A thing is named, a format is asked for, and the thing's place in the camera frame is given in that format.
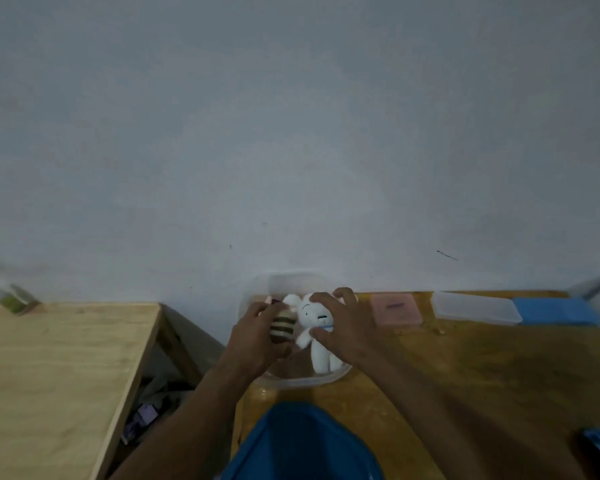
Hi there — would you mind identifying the person's left hand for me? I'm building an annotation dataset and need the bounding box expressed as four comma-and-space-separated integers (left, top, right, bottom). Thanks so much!
219, 300, 295, 383

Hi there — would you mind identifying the person's right hand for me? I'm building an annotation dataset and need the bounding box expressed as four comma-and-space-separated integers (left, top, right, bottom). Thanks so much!
308, 287, 396, 368

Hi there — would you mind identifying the brown striped plush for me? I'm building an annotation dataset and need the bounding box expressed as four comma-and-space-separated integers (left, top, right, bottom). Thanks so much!
269, 298, 296, 345

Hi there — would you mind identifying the white dog plush toy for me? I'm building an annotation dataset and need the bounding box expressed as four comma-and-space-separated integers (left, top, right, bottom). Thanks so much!
283, 293, 345, 375

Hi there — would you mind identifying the pink transparent case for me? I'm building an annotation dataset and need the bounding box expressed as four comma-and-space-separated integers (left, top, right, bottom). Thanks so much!
369, 293, 425, 328

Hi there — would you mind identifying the blue container lid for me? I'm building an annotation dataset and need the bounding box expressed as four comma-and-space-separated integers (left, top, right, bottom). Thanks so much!
219, 401, 386, 480

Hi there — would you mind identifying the clear plastic case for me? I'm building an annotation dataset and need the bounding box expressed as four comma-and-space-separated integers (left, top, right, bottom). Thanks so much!
429, 291, 523, 327

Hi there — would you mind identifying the blue plastic case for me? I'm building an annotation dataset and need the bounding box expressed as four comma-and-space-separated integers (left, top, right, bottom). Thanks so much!
512, 297, 600, 327

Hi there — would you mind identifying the person's left forearm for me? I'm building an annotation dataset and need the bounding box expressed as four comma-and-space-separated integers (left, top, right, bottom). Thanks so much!
107, 362, 259, 480

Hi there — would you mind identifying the person's right forearm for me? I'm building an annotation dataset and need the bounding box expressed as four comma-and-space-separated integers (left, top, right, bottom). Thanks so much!
365, 344, 591, 480

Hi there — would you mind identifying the clutter on floor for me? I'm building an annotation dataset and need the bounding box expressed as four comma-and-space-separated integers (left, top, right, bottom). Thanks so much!
119, 377, 196, 445

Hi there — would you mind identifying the wooden side table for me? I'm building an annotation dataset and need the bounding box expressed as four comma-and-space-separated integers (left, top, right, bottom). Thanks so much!
0, 302, 203, 480

